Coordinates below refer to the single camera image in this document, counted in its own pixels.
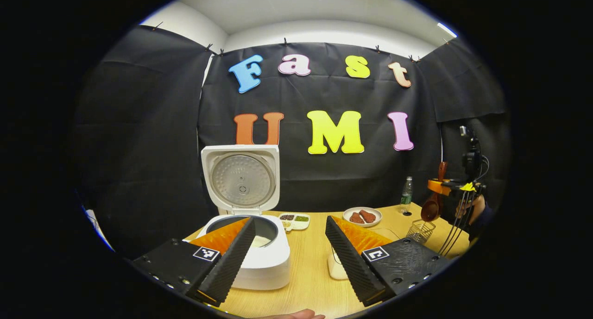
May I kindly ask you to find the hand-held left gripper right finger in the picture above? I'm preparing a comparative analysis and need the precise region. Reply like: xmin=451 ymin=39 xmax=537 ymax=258
xmin=324 ymin=215 xmax=452 ymax=307

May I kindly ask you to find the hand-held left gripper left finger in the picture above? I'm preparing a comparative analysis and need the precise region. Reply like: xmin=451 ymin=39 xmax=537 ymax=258
xmin=132 ymin=216 xmax=257 ymax=307

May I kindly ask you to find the white rice container clear lid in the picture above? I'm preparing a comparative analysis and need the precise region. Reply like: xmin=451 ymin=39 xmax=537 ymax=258
xmin=327 ymin=226 xmax=401 ymax=281

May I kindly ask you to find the brown wooden spoon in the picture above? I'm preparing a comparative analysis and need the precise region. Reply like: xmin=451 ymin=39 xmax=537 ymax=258
xmin=420 ymin=161 xmax=449 ymax=222

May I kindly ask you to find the white rice cooker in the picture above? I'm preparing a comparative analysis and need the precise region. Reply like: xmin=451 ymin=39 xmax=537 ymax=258
xmin=192 ymin=144 xmax=291 ymax=291

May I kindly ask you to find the metal wire chopstick holder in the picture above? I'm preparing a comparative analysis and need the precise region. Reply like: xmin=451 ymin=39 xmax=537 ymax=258
xmin=406 ymin=219 xmax=436 ymax=244

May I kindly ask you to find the clear water bottle green label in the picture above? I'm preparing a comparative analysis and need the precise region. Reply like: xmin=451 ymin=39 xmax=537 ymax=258
xmin=400 ymin=176 xmax=414 ymax=213

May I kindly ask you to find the white round plate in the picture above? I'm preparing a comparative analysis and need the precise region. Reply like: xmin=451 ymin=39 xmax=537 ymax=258
xmin=343 ymin=206 xmax=383 ymax=227

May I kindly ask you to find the white divided condiment dish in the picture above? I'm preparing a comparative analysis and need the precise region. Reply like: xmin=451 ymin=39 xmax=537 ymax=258
xmin=279 ymin=213 xmax=310 ymax=231

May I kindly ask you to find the black backdrop cloth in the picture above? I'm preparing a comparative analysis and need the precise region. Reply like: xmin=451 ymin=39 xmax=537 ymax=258
xmin=72 ymin=25 xmax=510 ymax=259

